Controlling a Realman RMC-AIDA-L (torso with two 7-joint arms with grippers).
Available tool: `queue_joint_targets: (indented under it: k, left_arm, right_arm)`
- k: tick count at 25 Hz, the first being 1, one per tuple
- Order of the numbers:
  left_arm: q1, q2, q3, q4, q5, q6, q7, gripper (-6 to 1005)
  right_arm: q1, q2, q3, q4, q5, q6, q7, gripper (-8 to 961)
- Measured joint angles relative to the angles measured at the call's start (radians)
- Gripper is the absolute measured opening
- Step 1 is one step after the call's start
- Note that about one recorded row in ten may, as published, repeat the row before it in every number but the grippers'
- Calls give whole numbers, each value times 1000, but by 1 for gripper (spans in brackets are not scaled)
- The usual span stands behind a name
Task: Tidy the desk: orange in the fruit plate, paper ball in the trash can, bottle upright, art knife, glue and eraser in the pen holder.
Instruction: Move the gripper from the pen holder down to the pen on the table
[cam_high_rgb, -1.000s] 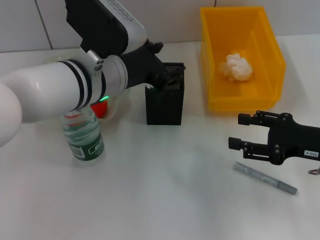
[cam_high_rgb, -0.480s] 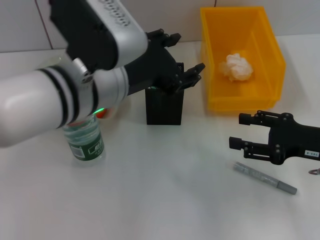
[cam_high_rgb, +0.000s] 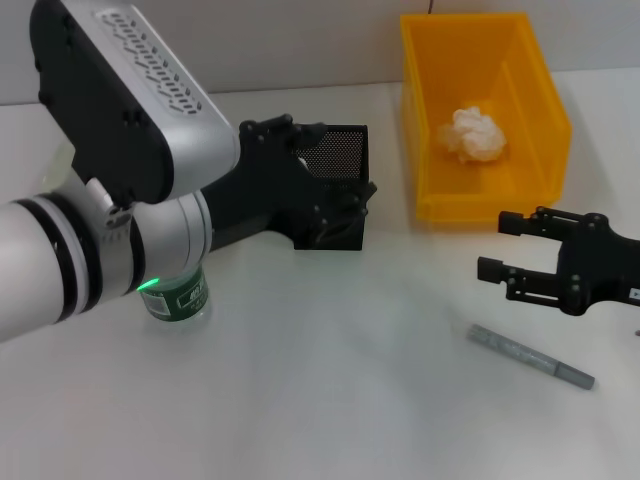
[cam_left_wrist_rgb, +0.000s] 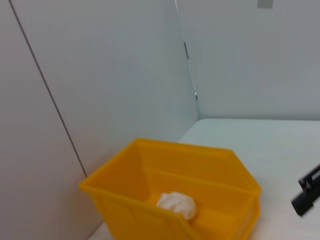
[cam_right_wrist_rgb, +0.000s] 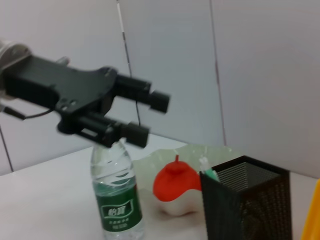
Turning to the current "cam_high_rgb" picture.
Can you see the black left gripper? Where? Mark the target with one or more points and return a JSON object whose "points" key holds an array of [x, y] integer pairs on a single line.
{"points": [[270, 195]]}

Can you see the black mesh pen holder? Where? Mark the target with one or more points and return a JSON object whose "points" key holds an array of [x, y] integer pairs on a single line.
{"points": [[345, 150]]}

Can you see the yellow plastic bin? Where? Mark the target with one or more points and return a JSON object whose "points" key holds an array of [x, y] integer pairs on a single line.
{"points": [[450, 60]]}

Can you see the white paper ball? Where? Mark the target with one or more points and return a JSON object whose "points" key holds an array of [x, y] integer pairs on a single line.
{"points": [[475, 135]]}

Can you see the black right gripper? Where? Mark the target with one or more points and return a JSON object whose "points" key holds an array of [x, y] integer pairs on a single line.
{"points": [[600, 265]]}

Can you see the clear green-label water bottle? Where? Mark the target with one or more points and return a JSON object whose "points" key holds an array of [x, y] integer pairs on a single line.
{"points": [[175, 300]]}

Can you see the grey marker pen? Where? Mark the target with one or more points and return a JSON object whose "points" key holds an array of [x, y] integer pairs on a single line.
{"points": [[530, 355]]}

